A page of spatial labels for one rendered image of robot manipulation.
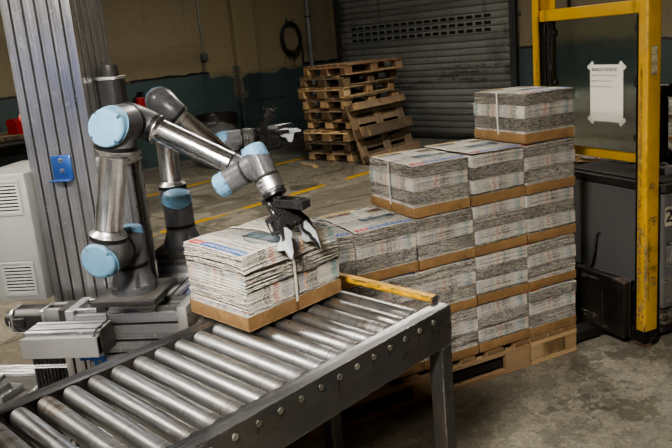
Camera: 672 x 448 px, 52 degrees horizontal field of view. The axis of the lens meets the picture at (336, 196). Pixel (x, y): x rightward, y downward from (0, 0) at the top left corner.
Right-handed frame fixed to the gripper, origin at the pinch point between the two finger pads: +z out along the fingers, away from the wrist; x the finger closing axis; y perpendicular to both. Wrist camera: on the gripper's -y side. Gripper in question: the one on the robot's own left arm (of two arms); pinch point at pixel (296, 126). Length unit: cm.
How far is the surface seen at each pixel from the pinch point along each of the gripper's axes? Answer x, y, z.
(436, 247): 44, 49, 47
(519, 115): 27, 0, 96
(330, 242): 100, 12, -19
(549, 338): 45, 107, 107
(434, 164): 38, 14, 48
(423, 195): 41, 25, 42
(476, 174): 38, 21, 69
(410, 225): 44, 37, 35
